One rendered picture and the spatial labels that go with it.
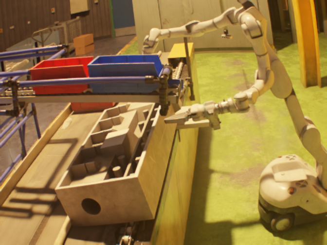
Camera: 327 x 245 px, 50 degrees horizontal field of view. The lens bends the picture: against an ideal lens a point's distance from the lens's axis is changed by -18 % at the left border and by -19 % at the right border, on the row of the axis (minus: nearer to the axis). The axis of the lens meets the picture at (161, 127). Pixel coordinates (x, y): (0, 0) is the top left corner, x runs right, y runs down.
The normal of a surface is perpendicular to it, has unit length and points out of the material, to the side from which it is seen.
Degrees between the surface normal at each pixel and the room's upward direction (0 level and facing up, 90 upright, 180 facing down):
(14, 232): 0
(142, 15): 90
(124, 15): 90
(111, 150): 84
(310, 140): 90
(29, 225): 0
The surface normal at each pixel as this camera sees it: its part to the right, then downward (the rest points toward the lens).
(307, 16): -0.12, 0.39
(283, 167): -0.09, 0.12
